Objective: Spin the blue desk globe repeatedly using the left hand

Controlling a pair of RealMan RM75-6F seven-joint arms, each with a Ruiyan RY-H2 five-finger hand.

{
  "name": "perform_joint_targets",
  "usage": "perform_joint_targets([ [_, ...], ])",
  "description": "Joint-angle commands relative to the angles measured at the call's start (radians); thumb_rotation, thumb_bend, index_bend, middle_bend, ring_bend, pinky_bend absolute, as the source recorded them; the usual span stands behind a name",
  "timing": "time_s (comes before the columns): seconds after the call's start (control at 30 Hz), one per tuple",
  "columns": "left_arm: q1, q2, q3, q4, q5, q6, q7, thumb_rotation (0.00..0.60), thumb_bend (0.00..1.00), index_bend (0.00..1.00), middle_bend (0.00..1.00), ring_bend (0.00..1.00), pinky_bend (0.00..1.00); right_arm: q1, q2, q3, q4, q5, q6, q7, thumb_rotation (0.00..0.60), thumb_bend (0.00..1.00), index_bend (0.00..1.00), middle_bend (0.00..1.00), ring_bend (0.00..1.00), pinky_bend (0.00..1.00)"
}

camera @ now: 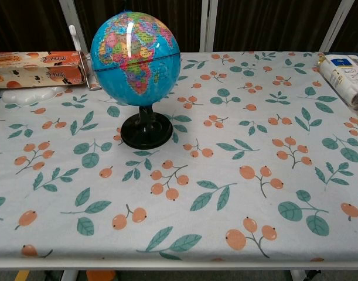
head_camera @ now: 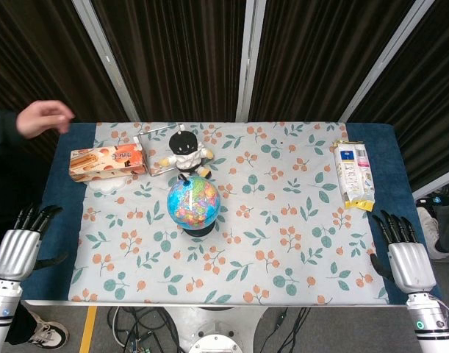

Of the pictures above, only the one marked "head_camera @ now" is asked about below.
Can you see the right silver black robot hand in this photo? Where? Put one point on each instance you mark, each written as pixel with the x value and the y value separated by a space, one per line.
pixel 411 264

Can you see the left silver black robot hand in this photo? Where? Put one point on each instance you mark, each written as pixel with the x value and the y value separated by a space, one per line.
pixel 16 253

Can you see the bare person hand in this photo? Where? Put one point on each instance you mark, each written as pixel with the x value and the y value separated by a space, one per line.
pixel 40 119

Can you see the blue globe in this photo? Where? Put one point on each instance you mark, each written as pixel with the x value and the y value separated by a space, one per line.
pixel 193 202

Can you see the dark sleeved person forearm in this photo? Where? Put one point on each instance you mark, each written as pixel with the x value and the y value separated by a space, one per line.
pixel 3 128

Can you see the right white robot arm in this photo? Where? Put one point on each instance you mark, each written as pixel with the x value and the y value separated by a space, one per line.
pixel 430 323

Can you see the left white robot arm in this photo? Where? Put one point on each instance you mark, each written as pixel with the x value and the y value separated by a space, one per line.
pixel 1 316

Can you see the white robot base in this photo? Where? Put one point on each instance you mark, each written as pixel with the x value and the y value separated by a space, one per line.
pixel 213 327

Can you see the grey trouser leg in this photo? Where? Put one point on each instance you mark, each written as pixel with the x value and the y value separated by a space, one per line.
pixel 448 224

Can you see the dark brown curtain panel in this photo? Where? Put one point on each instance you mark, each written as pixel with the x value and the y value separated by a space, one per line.
pixel 33 51
pixel 430 92
pixel 172 55
pixel 312 55

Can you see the dark trouser leg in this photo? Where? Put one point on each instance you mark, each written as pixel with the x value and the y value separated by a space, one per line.
pixel 20 327

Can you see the orange biscuit box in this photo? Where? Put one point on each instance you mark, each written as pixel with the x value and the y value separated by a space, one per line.
pixel 106 162

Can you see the white black sneaker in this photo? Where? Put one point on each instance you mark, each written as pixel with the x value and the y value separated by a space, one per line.
pixel 49 332

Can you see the white cloud shaped tray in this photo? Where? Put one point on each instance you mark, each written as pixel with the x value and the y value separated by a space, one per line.
pixel 106 185

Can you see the yellow floor tape strip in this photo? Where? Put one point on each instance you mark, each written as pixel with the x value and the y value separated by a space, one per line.
pixel 88 329

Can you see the white yellow snack package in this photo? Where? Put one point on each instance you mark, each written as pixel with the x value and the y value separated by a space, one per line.
pixel 352 173

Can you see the floral leaf print tablecloth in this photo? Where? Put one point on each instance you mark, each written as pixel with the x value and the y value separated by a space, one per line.
pixel 268 239

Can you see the black headed plush doll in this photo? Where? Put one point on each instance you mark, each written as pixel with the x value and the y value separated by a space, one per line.
pixel 187 154

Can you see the white partition post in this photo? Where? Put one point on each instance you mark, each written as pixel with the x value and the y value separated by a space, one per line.
pixel 435 187
pixel 386 62
pixel 250 59
pixel 106 62

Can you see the white table frame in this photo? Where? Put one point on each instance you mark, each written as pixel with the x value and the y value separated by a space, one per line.
pixel 136 303

